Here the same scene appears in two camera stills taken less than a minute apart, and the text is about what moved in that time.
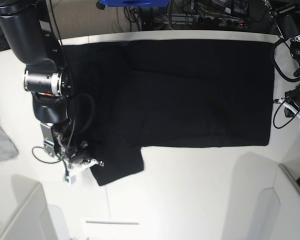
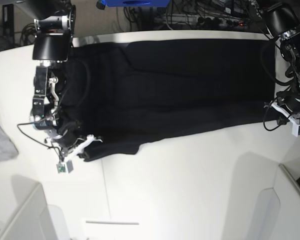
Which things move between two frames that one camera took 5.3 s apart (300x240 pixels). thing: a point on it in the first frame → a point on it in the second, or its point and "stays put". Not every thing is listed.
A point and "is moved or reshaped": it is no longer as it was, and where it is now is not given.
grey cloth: x=1 y=147 stays put
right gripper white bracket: x=72 y=167 → x=84 y=143
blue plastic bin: x=125 y=3 stays put
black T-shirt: x=127 y=95 is moved or reshaped
